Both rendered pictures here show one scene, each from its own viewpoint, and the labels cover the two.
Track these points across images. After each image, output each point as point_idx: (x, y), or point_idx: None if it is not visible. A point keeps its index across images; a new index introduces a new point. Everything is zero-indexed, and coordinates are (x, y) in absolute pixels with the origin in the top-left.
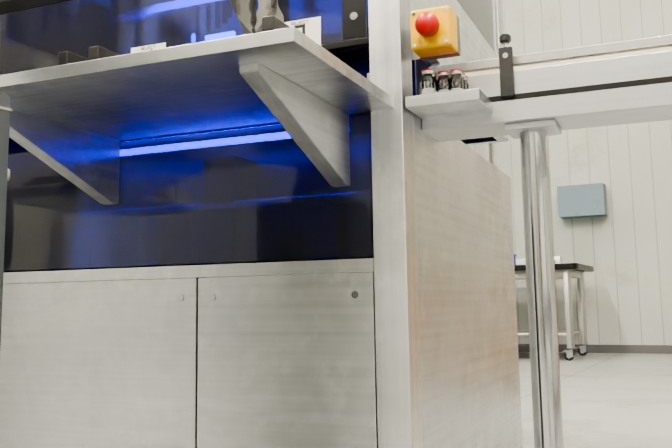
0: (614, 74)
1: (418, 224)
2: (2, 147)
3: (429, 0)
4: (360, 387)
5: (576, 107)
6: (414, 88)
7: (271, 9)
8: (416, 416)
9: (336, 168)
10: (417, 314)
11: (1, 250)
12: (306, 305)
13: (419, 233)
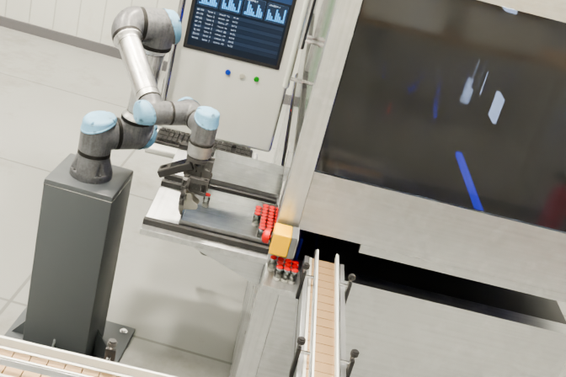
0: (297, 328)
1: (273, 324)
2: (106, 214)
3: (350, 207)
4: (235, 370)
5: (294, 329)
6: (295, 257)
7: (178, 204)
8: None
9: (241, 274)
10: (255, 362)
11: (102, 244)
12: (247, 321)
13: (274, 328)
